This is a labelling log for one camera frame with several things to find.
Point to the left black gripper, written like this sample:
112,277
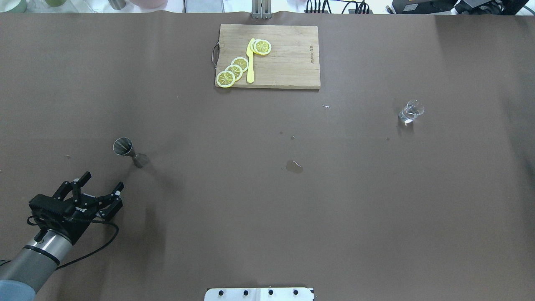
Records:
76,223

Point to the steel measuring jigger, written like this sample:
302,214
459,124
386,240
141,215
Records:
123,146

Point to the clear glass cup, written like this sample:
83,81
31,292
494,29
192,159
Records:
411,111

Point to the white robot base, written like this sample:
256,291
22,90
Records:
260,294

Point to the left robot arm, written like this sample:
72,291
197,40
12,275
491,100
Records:
23,276

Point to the lemon slice outer row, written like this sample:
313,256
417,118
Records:
225,79

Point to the lemon slice middle row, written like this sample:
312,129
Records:
236,70

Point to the pink bowl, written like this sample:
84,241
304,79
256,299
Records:
149,4

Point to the yellow plastic knife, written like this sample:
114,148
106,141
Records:
250,72

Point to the lemon slice under pair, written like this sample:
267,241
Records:
251,45

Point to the wooden cutting board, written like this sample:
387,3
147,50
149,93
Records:
294,62

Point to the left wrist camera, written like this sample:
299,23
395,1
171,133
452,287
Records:
51,211

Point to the aluminium frame post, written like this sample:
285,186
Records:
261,9

